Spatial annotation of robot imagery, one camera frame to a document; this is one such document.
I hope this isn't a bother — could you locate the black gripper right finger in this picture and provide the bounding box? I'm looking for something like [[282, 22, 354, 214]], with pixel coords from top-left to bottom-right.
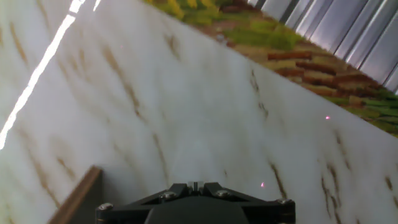
[[195, 182, 296, 224]]

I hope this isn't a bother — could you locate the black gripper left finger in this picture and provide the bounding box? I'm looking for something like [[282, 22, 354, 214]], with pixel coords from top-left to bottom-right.
[[95, 182, 196, 224]]

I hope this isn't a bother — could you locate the wooden picture frame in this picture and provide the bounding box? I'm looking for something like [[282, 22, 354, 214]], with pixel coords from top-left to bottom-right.
[[46, 166, 104, 224]]

